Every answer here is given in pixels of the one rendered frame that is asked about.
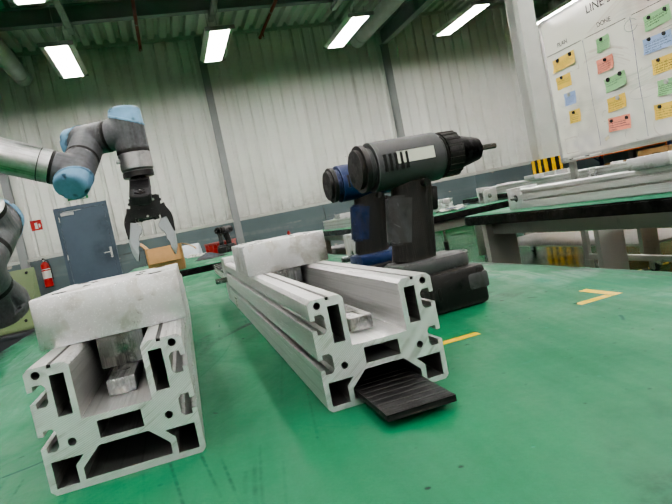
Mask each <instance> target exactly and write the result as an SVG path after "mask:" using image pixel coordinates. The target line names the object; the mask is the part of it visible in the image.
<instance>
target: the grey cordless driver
mask: <svg viewBox="0 0 672 504"><path fill-rule="evenodd" d="M496 147H497V145H496V143H490V144H484V145H482V143H481V141H480V140H479V139H478V138H476V137H467V136H459V135H458V134H457V132H454V131H453V130H449V131H443V132H437V133H433V132H430V133H424V134H418V135H411V136H405V137H399V138H393V139H387V140H381V141H375V142H369V143H365V144H363V146H362V145H359V146H354V147H353V148H352V150H351V152H350V153H349V156H348V172H349V177H350V180H351V183H352V185H353V186H354V188H355V189H356V190H358V191H359V192H360V193H368V192H370V191H371V192H373V193H374V192H379V191H385V190H390V189H391V196H389V197H388V199H385V208H386V229H387V243H390V246H392V262H393V263H388V264H387V265H385V266H384V268H390V269H398V270H406V271H415V272H423V273H427V274H428V275H430V278H431V283H432V289H433V291H430V292H427V291H422V290H421V291H420V296H421V298H425V299H429V300H434V301H435V304H436V310H437V315H440V314H444V313H447V312H451V311H454V310H458V309H462V308H465V307H469V306H473V305H476V304H480V303H483V302H485V301H487V300H488V299H489V294H488V289H487V286H488V285H489V278H488V273H487V270H486V269H484V267H483V265H482V264H481V263H472V262H469V260H468V255H467V253H466V252H465V251H439V252H436V243H435V229H434V215H433V210H436V209H438V195H437V186H431V181H436V180H439V179H441V178H442V177H443V178H445V177H450V176H456V175H458V174H460V173H461V171H462V170H463V169H464V168H463V167H465V166H467V165H469V164H471V163H473V162H475V161H477V160H479V159H480V158H481V157H482V154H483V150H488V149H494V148H496Z"/></svg>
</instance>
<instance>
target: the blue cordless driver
mask: <svg viewBox="0 0 672 504"><path fill-rule="evenodd" d="M322 184H323V189H324V193H325V196H326V198H327V199H328V200H329V201H331V202H332V203H336V202H338V201H339V202H346V201H351V200H354V205H352V207H350V218H351V239H352V240H354V242H355V254H356V255H352V256H351V257H350V261H351V264H356V265H364V266H373V267H381V268H384V266H385V265H387V264H388V263H393V262H392V246H391V247H389V246H388V243H387V229H386V208H385V199H388V197H385V194H387V193H391V189H390V190H385V191H379V192H374V193H373V192H371V191H370V192H368V193H360V192H359V191H358V190H356V189H355V188H354V186H353V185H352V183H351V180H350V177H349V172H348V164H344V165H338V166H334V167H333V168H327V169H326V170H325V172H324V173H323V176H322Z"/></svg>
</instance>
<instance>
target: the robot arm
mask: <svg viewBox="0 0 672 504"><path fill-rule="evenodd" d="M107 117H108V119H105V120H103V121H98V122H94V123H89V124H85V125H76V126H73V127H72V128H68V129H65V130H63V131H62V132H61V134H60V146H61V149H62V151H63V152H60V151H55V150H51V149H47V148H43V147H39V146H35V145H31V144H27V143H22V142H18V141H14V140H10V139H6V138H2V137H0V173H2V174H6V175H11V176H15V177H20V178H24V179H29V180H34V181H38V182H43V183H47V184H51V185H53V188H54V190H55V191H56V192H57V193H58V194H59V195H62V196H63V197H64V198H67V199H72V200H76V199H81V198H83V197H85V196H86V195H87V194H88V193H89V191H90V189H91V186H92V185H93V183H94V180H95V175H96V172H97V169H98V166H99V163H100V160H101V157H102V154H105V153H110V152H114V151H116V153H117V156H118V159H119V160H117V161H116V164H117V165H119V164H120V169H121V172H122V173H123V179H124V180H129V198H130V199H128V201H129V203H128V206H130V209H126V216H125V219H124V227H125V230H126V234H127V237H128V241H129V244H130V247H131V251H132V253H133V255H134V257H135V259H136V260H137V261H138V262H139V260H140V251H139V246H140V241H139V238H140V235H141V234H142V227H141V226H139V225H138V224H137V223H139V222H143V221H146V220H151V219H154V220H156V219H160V216H159V215H161V220H160V222H159V224H158V226H159V227H160V229H161V230H162V231H164V232H165V234H166V238H167V240H168V241H169V242H170V245H171V248H172V250H173V252H174V253H175V254H176V253H177V247H178V245H177V237H176V231H175V225H174V219H173V215H172V213H171V211H170V210H169V209H168V208H167V207H166V205H165V203H164V202H163V203H160V201H161V198H159V194H153V195H152V193H151V183H150V178H149V177H150V176H153V175H154V170H153V169H152V168H153V167H154V165H153V161H152V156H151V152H150V149H149V144H148V140H147V135H146V131H145V124H144V122H143V119H142V115H141V111H140V109H139V108H138V107H136V106H134V105H120V106H115V107H113V108H110V109H109V110H108V116H107ZM24 222H25V221H24V216H23V213H22V212H21V210H20V209H19V208H18V207H17V206H16V205H15V204H13V203H12V204H10V203H9V201H8V200H5V199H2V198H1V197H0V329H3V328H6V327H8V326H11V325H13V324H14V323H16V322H18V321H19V320H20V319H21V318H23V317H24V316H25V314H26V313H27V312H28V310H29V308H30V307H29V301H30V300H31V298H30V296H29V294H28V292H27V290H26V289H25V288H24V287H23V286H22V285H20V284H19V283H18V282H16V281H15V280H14V279H12V277H11V275H10V273H9V271H8V269H7V264H8V262H9V260H10V257H11V255H12V253H13V251H14V249H15V246H16V244H17V242H18V239H19V238H20V236H21V235H22V232H23V227H24Z"/></svg>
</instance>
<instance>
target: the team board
mask: <svg viewBox="0 0 672 504"><path fill-rule="evenodd" d="M538 29H539V34H540V40H541V46H542V52H543V58H544V64H545V70H546V75H547V81H548V87H549V93H550V99H551V105H552V111H553V116H554V122H555V128H556V134H557V140H558V146H559V152H560V157H561V163H564V164H565V163H569V168H570V174H571V180H575V179H579V174H578V168H577V162H576V161H577V160H581V159H586V158H590V157H595V156H599V155H604V154H609V153H614V152H618V151H623V150H628V149H632V148H637V147H642V146H647V145H651V144H656V143H661V142H666V141H670V140H672V0H577V1H575V2H573V3H572V4H570V5H568V6H567V7H565V8H563V9H562V10H560V11H559V12H557V13H555V14H554V15H552V16H550V17H549V18H547V19H544V20H543V21H541V22H539V24H538ZM580 233H581V239H582V245H583V251H584V257H585V259H584V262H585V267H587V268H595V263H594V259H596V260H598V257H597V254H593V253H592V251H591V245H590V239H589V233H588V230H582V231H580ZM627 255H628V261H658V262H672V255H647V254H627Z"/></svg>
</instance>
